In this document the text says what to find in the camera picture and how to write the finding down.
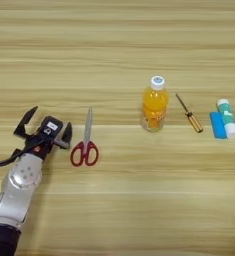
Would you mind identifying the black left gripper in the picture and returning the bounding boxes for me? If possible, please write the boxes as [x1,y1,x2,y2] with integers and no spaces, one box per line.
[13,105,73,163]

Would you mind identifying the orange juice bottle white cap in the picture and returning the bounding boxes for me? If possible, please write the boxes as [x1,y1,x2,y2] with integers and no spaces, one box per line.
[140,75,170,133]

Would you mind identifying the amber handled screwdriver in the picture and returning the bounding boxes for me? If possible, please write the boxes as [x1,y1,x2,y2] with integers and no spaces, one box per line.
[174,93,204,134]

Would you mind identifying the white green tube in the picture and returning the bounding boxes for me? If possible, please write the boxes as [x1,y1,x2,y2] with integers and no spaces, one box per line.
[216,98,235,140]

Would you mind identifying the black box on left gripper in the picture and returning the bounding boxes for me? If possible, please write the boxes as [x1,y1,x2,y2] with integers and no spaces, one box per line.
[37,115,64,138]

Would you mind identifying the blue eraser block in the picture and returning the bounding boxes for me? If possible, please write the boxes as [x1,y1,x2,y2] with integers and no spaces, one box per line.
[208,111,228,140]

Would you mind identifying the red handled scissors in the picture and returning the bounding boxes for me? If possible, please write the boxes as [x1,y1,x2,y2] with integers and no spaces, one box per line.
[69,106,100,168]

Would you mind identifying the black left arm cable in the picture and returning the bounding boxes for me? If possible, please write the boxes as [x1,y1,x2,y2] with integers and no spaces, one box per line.
[0,148,25,168]

